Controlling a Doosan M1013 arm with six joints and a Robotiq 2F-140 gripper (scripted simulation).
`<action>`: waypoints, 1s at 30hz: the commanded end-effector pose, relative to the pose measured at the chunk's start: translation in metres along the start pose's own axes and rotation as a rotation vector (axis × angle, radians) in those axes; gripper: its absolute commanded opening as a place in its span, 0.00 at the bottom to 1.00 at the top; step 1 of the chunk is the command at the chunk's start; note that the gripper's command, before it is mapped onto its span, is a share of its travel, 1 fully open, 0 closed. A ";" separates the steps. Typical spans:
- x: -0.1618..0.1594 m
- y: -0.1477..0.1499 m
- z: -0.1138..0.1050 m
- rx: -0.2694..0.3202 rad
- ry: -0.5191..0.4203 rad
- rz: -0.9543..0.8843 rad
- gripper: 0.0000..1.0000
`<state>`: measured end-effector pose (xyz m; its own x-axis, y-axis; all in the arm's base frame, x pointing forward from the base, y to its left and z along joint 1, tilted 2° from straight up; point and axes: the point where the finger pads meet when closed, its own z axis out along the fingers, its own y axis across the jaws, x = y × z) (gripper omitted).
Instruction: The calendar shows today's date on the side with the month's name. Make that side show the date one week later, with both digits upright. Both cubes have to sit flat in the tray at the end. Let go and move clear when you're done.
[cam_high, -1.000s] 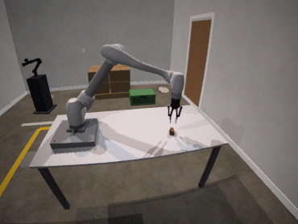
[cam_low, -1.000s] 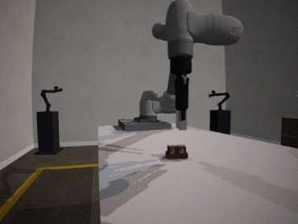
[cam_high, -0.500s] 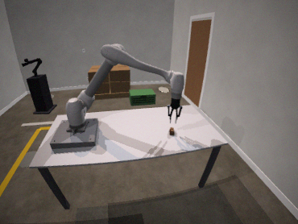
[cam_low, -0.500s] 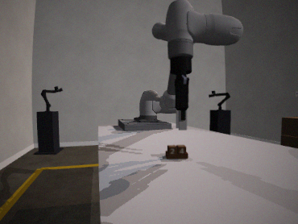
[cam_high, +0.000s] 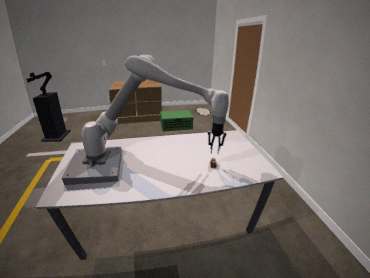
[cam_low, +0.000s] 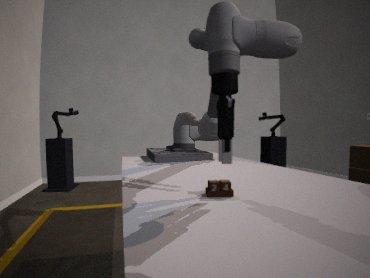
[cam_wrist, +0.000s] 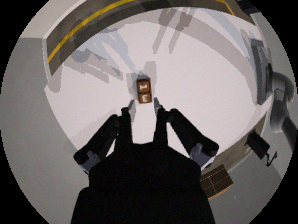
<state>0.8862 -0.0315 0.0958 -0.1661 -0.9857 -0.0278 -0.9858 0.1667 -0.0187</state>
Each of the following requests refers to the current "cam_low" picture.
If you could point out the small brown cube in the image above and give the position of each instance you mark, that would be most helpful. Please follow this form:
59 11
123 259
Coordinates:
213 185
225 185

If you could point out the brown wooden tray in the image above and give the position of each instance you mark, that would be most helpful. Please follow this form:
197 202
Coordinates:
219 193

